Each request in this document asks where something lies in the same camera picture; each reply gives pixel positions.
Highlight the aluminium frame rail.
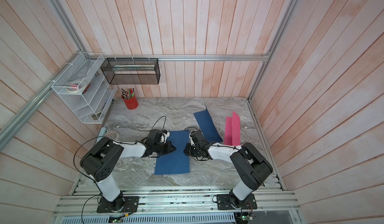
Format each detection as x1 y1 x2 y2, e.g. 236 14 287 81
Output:
53 189 300 216

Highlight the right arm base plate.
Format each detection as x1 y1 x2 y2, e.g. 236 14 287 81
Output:
216 194 258 211

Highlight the tape roll on table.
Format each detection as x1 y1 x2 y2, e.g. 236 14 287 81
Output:
105 131 120 141

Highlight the black mesh wall basket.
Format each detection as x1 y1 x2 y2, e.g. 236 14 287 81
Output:
101 58 161 85

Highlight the white wire shelf rack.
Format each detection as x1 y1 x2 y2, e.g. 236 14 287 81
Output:
52 52 117 124

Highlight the tape roll in rack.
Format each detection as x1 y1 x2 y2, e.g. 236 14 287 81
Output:
65 80 86 94

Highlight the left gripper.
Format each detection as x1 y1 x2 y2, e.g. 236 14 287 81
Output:
153 141 177 156

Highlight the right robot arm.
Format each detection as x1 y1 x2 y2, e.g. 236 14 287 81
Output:
184 130 273 206

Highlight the blue paper sheet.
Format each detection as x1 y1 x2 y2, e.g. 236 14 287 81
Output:
154 131 190 175
194 106 223 143

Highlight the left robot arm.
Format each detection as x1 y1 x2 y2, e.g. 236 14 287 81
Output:
80 129 177 203

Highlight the pink rectangular paper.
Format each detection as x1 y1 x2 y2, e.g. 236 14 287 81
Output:
224 112 241 146

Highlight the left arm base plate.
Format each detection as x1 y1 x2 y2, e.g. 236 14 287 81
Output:
97 196 139 213

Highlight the red pen cup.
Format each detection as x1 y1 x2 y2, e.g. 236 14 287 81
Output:
121 87 139 110

